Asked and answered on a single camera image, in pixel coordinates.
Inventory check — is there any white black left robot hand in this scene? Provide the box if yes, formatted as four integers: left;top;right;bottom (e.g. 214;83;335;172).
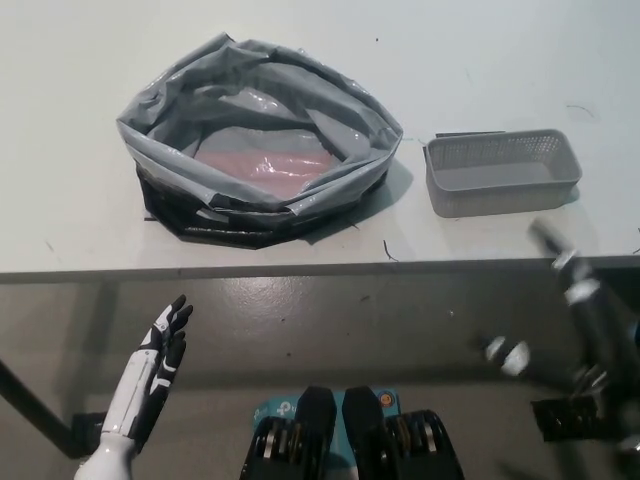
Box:
101;293;195;445

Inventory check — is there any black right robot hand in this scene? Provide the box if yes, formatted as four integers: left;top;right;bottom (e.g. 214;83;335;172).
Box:
482;215;640;404

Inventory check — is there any small grey rectangular mesh basket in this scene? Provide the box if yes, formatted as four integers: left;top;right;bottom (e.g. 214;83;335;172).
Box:
423;128;584;219

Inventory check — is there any grey black plastic bag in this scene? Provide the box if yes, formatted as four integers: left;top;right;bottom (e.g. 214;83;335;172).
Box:
115;32;404;252

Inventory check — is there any black slanted table leg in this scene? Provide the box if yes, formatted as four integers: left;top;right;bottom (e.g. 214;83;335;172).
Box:
0;354;89;459

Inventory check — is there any teal TP-Link box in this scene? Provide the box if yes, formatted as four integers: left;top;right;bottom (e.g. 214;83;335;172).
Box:
249;385;404;451

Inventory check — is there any pink flat package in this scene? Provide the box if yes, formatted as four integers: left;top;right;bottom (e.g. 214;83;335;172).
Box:
192;149;336;201

